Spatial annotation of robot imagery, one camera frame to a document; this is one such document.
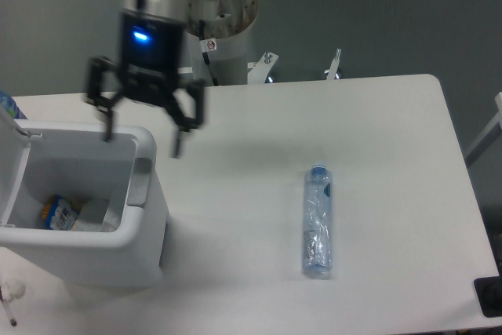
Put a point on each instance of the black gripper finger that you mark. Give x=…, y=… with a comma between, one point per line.
x=189, y=118
x=98, y=68

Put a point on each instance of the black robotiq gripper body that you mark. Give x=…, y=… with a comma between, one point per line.
x=149, y=56

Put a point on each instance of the clear blue plastic bottle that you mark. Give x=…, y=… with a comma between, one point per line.
x=316, y=253

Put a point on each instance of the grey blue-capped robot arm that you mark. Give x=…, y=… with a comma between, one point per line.
x=150, y=43

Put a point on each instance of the white plastic trash can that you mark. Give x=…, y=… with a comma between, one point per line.
x=41, y=159

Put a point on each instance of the blue patterned object left edge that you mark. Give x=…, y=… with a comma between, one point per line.
x=10, y=106

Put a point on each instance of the blue yellow snack wrapper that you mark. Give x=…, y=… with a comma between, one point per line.
x=60, y=214

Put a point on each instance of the white crumpled paper ball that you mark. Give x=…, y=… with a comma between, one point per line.
x=13, y=289

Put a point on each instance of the white pen black tip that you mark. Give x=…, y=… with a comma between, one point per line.
x=7, y=309

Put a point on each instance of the black device at table corner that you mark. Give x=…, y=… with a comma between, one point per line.
x=488, y=291

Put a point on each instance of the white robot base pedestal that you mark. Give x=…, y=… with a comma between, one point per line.
x=223, y=41

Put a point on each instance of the white frame right edge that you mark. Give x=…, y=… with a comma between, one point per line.
x=490, y=132

